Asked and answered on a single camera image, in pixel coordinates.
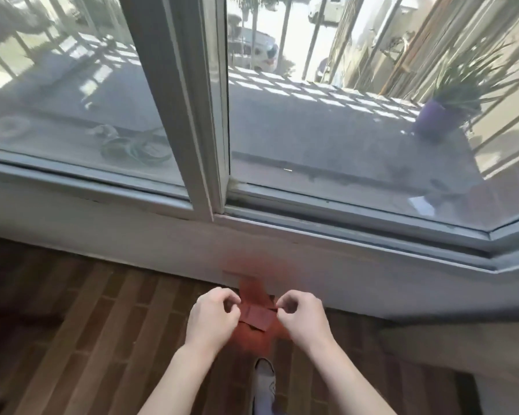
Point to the person's right hand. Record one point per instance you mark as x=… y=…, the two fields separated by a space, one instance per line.
x=307 y=319

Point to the person's left hand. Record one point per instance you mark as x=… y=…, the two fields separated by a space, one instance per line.
x=212 y=319

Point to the red plastic bag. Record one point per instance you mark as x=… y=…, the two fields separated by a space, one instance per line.
x=257 y=317

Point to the person's left forearm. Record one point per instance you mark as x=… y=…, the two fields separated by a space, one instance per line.
x=177 y=384

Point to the person's right forearm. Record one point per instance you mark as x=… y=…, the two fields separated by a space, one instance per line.
x=350 y=384

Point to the white right slipper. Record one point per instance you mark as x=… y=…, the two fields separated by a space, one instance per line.
x=264 y=384

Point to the white paper scrap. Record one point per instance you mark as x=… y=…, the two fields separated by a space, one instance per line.
x=421 y=206

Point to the black baseboard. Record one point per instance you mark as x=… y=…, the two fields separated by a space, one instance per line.
x=465 y=393

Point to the white framed window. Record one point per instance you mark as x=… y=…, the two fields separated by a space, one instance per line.
x=190 y=125

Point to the green plant in purple pot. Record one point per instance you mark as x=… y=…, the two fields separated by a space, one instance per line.
x=437 y=118

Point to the white parked car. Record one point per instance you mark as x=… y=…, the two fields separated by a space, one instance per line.
x=259 y=45

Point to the white parked van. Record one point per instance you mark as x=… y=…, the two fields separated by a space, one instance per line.
x=328 y=8

